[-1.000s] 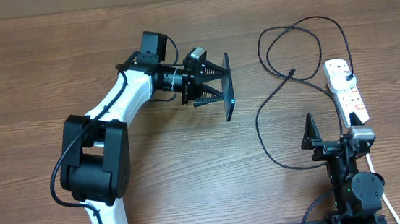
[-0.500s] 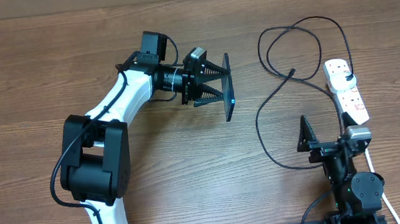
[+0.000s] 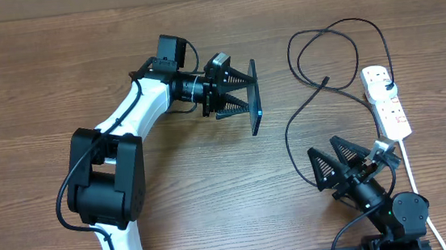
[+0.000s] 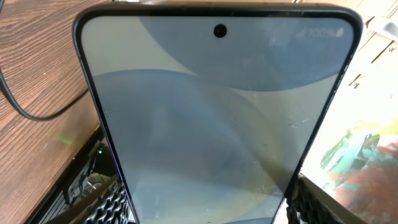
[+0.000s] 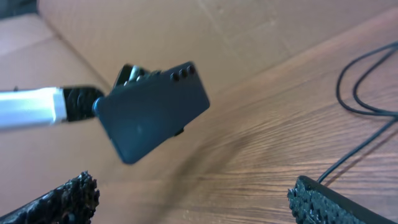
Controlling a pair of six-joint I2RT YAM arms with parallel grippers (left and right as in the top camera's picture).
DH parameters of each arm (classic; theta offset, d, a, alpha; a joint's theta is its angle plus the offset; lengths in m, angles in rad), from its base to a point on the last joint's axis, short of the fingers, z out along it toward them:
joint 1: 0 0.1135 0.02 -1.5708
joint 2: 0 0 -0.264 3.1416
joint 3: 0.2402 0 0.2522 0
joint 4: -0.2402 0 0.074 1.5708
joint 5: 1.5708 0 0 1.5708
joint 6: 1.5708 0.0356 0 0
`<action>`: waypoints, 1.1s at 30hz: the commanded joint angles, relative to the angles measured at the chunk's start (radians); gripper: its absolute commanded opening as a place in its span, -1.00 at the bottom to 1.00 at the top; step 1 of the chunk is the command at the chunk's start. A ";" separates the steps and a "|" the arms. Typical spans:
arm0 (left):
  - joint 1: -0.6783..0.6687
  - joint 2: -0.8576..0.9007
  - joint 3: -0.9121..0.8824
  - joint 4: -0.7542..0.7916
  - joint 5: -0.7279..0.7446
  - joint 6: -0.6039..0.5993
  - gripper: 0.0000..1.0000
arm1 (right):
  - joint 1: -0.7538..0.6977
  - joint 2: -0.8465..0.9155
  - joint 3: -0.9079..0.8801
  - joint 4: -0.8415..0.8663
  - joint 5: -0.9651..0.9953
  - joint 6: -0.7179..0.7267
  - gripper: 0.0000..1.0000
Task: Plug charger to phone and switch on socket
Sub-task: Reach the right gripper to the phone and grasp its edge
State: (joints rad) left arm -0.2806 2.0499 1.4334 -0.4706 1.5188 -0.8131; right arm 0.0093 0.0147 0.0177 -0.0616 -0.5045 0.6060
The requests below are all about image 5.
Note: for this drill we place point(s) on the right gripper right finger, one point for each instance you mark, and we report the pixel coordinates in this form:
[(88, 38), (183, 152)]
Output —
[(312, 202)]

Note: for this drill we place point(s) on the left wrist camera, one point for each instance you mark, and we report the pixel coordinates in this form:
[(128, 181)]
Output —
[(28, 108)]

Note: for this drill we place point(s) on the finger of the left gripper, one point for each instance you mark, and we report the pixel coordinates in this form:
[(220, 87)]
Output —
[(79, 101), (132, 74)]

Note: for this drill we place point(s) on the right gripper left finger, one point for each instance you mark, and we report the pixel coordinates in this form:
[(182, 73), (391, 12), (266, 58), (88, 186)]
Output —
[(73, 202)]

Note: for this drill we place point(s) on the Samsung Galaxy smartphone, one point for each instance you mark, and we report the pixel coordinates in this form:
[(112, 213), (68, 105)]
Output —
[(140, 115)]

